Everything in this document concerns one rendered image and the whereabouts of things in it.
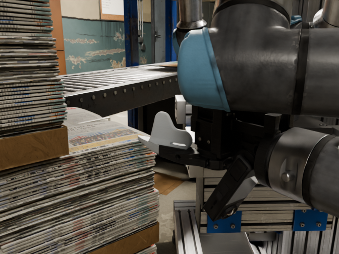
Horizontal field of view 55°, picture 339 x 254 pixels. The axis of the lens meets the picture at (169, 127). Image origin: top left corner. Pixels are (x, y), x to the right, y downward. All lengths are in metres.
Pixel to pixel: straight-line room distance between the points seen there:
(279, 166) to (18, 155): 0.33
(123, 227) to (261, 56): 0.44
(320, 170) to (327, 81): 0.09
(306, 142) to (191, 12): 0.97
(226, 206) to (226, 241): 0.98
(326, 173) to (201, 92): 0.13
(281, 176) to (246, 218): 0.58
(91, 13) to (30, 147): 5.55
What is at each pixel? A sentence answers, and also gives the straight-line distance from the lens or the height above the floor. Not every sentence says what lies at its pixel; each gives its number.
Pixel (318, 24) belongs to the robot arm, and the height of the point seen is 1.03.
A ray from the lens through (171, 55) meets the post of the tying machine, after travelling 3.10.
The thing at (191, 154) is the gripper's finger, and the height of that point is 0.86.
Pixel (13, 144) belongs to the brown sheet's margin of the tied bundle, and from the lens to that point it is 0.48.
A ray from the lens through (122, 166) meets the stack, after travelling 0.58.
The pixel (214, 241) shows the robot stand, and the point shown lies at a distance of 1.40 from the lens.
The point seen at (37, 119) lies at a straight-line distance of 0.47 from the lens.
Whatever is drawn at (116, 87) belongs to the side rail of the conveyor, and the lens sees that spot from 1.42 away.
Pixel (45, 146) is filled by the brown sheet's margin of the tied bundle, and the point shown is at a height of 0.86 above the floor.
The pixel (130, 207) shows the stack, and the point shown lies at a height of 0.71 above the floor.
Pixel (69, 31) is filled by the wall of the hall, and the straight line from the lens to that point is 5.62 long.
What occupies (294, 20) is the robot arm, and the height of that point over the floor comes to 1.04.
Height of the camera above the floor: 1.01
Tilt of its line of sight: 16 degrees down
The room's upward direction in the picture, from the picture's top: straight up
